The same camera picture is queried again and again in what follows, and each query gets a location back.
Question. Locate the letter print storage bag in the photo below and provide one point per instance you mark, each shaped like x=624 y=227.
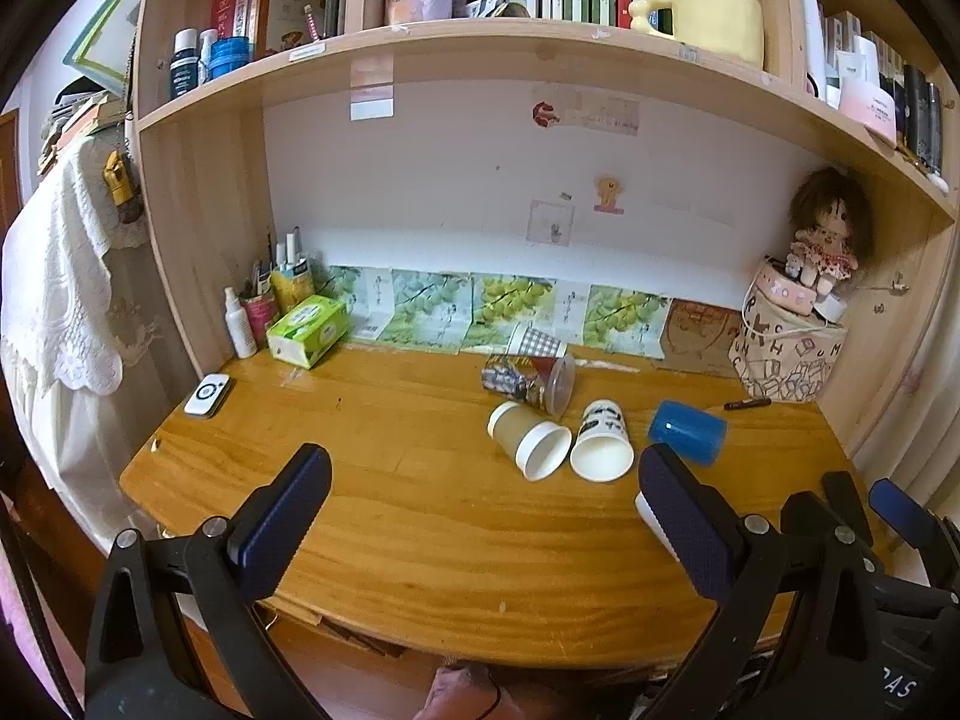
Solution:
x=787 y=360

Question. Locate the white printed paper cup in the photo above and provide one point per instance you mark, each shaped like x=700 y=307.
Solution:
x=604 y=439

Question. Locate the grape picture card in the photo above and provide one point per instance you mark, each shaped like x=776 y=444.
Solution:
x=626 y=319
x=352 y=296
x=510 y=300
x=424 y=307

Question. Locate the pink and white jar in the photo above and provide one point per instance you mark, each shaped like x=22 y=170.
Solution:
x=866 y=109

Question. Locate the small white flat device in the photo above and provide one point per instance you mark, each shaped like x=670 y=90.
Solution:
x=208 y=394

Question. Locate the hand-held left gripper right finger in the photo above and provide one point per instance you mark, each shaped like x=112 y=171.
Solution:
x=686 y=521

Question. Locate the black cosmetic bottle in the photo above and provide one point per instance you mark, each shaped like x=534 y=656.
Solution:
x=934 y=127
x=915 y=109

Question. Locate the white spray bottle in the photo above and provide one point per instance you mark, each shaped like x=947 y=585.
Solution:
x=240 y=330

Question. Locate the pale pink wall note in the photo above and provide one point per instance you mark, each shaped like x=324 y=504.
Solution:
x=551 y=222

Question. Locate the green framed board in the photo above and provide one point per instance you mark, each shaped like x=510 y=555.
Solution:
x=105 y=30

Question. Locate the person's leg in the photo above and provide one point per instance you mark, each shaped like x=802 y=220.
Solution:
x=465 y=694

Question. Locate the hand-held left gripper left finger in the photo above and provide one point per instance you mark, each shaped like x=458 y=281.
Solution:
x=281 y=521

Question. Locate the pale tape patch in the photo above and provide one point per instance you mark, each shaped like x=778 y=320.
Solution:
x=371 y=86

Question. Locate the dark bottle with white cap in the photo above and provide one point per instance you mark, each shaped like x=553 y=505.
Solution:
x=184 y=67

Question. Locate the brown and white paper cup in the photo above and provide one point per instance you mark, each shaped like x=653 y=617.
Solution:
x=525 y=439

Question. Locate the wooden bookshelf unit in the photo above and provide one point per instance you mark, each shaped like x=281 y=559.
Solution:
x=206 y=202

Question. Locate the red wall sticker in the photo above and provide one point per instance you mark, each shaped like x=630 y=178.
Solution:
x=545 y=114

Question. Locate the checked paper cup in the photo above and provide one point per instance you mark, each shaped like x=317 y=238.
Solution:
x=536 y=343

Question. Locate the white tall tube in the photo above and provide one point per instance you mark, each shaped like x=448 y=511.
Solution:
x=811 y=41

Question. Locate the pale taped wall paper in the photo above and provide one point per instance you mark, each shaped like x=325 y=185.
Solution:
x=604 y=112

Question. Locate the yellow bear wall sticker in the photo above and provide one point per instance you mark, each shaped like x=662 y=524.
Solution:
x=609 y=193

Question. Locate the stack of papers and books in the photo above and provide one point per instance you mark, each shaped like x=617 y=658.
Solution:
x=79 y=120

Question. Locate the red book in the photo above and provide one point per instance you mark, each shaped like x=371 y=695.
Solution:
x=229 y=15

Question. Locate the yellow-green pen holder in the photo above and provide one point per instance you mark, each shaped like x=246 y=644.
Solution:
x=294 y=286

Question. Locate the brown drawing card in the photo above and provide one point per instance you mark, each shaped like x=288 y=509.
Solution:
x=697 y=337

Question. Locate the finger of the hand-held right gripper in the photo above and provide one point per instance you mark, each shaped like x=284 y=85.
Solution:
x=900 y=506
x=847 y=499

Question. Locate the orange picture book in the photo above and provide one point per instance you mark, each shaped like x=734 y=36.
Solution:
x=289 y=15

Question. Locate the small white bottle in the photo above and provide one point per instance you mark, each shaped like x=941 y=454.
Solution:
x=208 y=52

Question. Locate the brown-haired cloth doll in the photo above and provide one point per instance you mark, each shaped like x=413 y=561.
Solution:
x=829 y=217

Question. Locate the blue round jar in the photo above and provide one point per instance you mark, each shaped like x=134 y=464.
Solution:
x=229 y=58

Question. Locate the blue plastic cup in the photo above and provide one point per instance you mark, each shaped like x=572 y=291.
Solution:
x=686 y=431

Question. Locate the black pen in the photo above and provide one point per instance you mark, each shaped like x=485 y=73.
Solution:
x=746 y=404

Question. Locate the pale yellow mug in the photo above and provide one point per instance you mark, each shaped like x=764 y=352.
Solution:
x=716 y=19

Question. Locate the pink pen holder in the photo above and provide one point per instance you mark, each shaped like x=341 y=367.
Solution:
x=261 y=319

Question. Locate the yellow hanging toy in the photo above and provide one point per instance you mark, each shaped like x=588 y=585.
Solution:
x=120 y=178

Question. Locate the green tissue box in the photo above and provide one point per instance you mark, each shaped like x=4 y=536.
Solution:
x=307 y=330

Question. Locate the white lace cloth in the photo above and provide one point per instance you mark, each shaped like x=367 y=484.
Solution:
x=60 y=270

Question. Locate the pink round music box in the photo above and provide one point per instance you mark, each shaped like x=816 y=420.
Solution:
x=784 y=289

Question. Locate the clear plastic printed cup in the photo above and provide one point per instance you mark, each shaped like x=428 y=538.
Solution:
x=521 y=381

